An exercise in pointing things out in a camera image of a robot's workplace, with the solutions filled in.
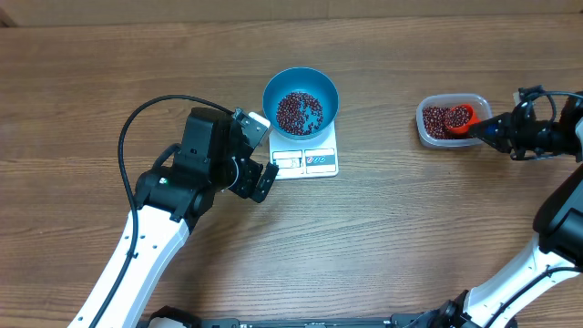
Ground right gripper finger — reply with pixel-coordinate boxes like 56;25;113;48
474;134;513;153
468;113;511;135

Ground orange scoop blue handle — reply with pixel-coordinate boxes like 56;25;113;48
445;104;480;136

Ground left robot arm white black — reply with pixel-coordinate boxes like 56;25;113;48
71;108;278;327

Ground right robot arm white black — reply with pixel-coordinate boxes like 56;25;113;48
443;86;582;327

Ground white digital kitchen scale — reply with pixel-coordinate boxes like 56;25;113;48
269;122;339;179

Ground red beans in bowl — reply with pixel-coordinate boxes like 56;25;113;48
276;92;323;136

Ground blue metal bowl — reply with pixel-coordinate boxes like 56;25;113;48
262;67;341;140

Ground clear plastic bean container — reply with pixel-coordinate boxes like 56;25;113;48
416;94;493;149

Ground red beans in container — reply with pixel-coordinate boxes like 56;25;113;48
422;106;452;139

